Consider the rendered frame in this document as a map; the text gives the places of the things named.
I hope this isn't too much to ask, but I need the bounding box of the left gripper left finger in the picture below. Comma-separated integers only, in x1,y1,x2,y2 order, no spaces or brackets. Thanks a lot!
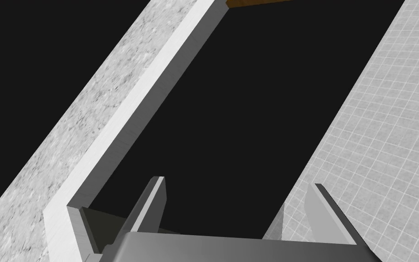
120,176,167,234

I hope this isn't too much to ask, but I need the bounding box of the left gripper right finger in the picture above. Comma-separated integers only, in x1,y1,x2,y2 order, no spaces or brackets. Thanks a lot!
304,183,368,246

